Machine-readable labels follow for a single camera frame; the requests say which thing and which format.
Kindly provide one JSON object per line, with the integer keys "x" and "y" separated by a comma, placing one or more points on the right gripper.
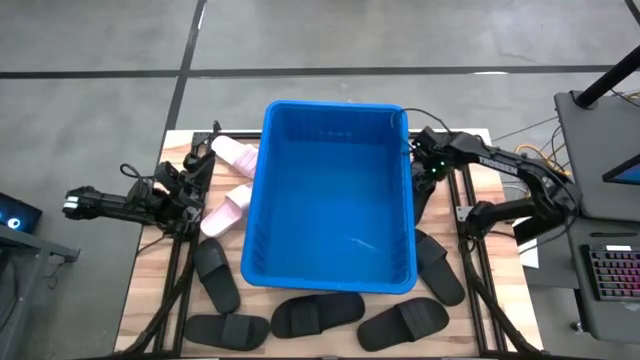
{"x": 430, "y": 155}

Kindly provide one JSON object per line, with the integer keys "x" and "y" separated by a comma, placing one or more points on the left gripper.
{"x": 192, "y": 175}

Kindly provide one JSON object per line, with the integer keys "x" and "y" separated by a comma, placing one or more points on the pink slide sandal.
{"x": 232, "y": 152}
{"x": 222, "y": 215}

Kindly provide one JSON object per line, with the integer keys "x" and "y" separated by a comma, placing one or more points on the black slide sandal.
{"x": 225, "y": 332}
{"x": 400, "y": 325}
{"x": 439, "y": 272}
{"x": 320, "y": 315}
{"x": 216, "y": 275}

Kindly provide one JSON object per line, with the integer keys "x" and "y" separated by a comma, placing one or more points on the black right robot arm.
{"x": 500, "y": 165}

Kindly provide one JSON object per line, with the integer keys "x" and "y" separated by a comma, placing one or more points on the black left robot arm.
{"x": 100, "y": 202}

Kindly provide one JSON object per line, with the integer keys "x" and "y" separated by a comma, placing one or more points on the blue plastic bin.
{"x": 330, "y": 200}

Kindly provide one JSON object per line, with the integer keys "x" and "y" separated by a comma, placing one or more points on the black flat bar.
{"x": 530, "y": 231}

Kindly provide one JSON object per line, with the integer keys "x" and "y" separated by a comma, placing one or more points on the white paper sheet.
{"x": 530, "y": 255}

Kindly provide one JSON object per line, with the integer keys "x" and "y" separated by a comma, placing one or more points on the grey desk with pole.
{"x": 590, "y": 150}

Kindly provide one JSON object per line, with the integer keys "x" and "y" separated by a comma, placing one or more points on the black computer with blue light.
{"x": 20, "y": 212}

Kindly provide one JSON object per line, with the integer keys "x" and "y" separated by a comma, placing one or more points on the dark grey side table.
{"x": 30, "y": 242}

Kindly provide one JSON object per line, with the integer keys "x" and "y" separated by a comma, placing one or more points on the black monitor with blue screen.
{"x": 627, "y": 172}

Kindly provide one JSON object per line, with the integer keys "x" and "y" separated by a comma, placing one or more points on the backlit rainbow keyboard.
{"x": 615, "y": 272}

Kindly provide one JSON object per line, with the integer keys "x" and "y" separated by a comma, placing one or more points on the black round pole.
{"x": 605, "y": 77}

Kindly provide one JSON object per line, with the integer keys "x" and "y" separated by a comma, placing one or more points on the grey desk with keyboard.
{"x": 615, "y": 320}

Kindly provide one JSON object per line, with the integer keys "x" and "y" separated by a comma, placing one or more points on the black aluminium extrusion frame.
{"x": 186, "y": 295}

